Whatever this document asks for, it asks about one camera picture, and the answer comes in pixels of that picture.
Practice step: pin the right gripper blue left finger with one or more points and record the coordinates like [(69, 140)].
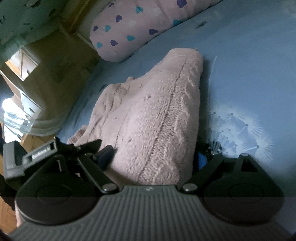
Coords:
[(104, 157)]

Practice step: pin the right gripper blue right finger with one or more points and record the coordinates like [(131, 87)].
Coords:
[(202, 160)]

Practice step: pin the pink knitted cardigan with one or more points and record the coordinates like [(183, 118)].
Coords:
[(151, 121)]

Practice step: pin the white mosquito net curtain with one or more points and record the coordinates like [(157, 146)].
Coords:
[(16, 119)]

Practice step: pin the wooden drawer cabinet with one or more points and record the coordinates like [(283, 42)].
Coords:
[(30, 79)]

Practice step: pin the blue dandelion bed sheet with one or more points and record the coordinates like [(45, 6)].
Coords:
[(247, 87)]

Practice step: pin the pink heart-print folded blanket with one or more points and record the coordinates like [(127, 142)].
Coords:
[(123, 27)]

